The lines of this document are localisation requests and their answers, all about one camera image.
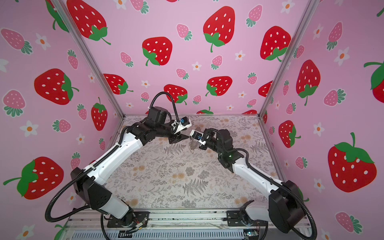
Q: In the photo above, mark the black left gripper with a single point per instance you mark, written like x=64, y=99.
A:
x=176, y=138

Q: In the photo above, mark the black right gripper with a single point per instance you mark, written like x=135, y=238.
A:
x=203, y=147

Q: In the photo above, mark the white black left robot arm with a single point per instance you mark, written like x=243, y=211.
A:
x=90, y=181

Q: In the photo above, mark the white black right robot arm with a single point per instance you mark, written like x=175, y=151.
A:
x=284, y=208

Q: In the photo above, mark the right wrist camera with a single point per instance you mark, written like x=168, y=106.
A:
x=195, y=135

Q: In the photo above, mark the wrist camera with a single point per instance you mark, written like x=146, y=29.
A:
x=180, y=125
x=195, y=135

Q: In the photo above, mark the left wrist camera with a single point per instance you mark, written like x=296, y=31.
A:
x=180, y=125

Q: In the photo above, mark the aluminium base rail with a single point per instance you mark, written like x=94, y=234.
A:
x=170, y=224

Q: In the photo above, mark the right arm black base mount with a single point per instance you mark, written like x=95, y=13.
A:
x=239, y=218

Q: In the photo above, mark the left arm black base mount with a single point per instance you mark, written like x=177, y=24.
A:
x=136, y=219

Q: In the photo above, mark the aluminium corner post left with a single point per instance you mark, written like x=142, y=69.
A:
x=79, y=40

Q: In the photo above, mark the aluminium corner post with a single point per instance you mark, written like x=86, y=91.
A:
x=288, y=56
x=79, y=40

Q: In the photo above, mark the aluminium corner post right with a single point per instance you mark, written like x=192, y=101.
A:
x=288, y=56

